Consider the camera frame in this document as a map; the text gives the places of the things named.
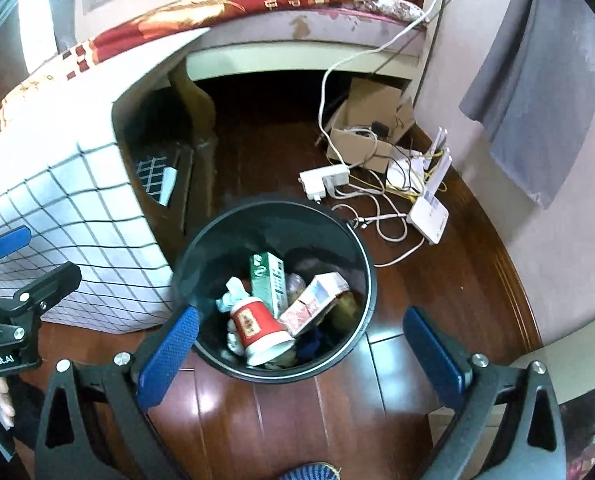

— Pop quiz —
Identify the long grey curtain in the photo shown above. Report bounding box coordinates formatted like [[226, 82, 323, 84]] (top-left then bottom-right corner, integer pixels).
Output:
[[458, 0, 595, 211]]

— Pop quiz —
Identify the cardboard box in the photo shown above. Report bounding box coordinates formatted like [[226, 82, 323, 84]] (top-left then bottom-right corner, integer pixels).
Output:
[[322, 77, 415, 173]]

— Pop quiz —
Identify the white power strip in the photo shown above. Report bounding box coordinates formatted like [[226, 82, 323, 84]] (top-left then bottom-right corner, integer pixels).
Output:
[[299, 164, 351, 203]]

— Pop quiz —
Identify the pink patterned carton box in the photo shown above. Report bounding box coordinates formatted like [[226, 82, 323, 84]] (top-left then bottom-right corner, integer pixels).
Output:
[[278, 272, 351, 338]]

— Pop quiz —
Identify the blue knitted slipper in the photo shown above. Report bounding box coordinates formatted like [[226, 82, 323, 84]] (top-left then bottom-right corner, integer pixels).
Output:
[[280, 462, 345, 480]]

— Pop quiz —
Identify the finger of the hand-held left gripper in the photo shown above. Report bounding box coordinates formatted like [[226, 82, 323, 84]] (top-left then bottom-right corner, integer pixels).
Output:
[[0, 226, 32, 273], [0, 261, 82, 337]]

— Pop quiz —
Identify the floral mattress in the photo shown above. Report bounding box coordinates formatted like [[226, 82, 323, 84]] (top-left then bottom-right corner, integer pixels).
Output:
[[188, 0, 431, 58]]

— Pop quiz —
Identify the person's left hand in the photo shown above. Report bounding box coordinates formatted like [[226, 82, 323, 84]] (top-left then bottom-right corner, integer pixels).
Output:
[[0, 379, 16, 428]]

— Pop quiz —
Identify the black plastic bin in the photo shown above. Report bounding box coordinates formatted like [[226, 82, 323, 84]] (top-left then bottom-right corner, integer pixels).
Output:
[[172, 200, 378, 385]]

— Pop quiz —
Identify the table with checkered cloth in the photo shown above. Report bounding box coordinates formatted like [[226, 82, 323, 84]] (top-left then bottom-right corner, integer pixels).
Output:
[[0, 27, 213, 336]]

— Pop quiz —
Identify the red white paper cup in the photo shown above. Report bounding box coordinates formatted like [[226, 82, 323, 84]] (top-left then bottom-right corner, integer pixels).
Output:
[[228, 296, 297, 367]]

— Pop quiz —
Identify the white modem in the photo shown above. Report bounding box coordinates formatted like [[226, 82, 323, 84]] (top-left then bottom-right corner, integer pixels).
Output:
[[386, 155, 424, 193]]

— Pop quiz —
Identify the white tissue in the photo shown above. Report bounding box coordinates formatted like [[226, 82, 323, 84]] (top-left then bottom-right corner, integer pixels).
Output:
[[215, 277, 251, 313]]

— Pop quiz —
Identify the white bed frame red headboard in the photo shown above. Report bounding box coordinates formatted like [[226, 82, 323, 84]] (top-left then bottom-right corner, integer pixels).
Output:
[[185, 0, 441, 83]]

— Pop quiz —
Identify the white router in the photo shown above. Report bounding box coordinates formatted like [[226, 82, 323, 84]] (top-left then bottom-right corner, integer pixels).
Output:
[[407, 127, 452, 246]]

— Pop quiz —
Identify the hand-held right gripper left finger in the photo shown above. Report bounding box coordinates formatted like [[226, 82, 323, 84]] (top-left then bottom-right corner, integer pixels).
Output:
[[35, 305, 201, 480]]

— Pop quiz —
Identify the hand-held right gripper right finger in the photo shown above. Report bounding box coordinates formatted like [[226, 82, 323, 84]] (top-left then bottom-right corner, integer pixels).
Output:
[[402, 306, 568, 480]]

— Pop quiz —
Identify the white charging cable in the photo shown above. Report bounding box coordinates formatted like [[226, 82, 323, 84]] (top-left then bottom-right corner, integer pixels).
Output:
[[331, 192, 425, 268]]

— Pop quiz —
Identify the small window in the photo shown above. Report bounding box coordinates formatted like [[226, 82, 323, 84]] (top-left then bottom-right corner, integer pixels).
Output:
[[18, 0, 53, 76]]

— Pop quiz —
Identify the white power cable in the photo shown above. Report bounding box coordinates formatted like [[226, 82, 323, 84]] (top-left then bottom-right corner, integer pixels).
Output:
[[317, 0, 438, 171]]

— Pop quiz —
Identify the green white carton box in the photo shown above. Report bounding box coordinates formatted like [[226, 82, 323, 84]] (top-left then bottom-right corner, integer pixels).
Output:
[[250, 252, 289, 318]]

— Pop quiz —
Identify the thin black cable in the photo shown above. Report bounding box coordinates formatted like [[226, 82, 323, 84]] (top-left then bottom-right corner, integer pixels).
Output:
[[377, 0, 478, 106]]

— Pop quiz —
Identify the bed with red-yellow blanket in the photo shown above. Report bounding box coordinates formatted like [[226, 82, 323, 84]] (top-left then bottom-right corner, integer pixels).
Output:
[[0, 0, 423, 146]]

